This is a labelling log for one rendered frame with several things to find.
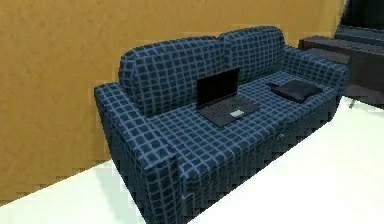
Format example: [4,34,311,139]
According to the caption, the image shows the black open laptop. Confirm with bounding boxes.
[196,67,261,129]

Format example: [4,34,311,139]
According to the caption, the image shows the blue checked sofa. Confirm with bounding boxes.
[93,25,350,224]

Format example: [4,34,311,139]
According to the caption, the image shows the dark brown television stand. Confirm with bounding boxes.
[298,35,384,109]

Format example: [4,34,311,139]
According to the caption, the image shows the black television set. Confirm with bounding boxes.
[334,0,384,47]

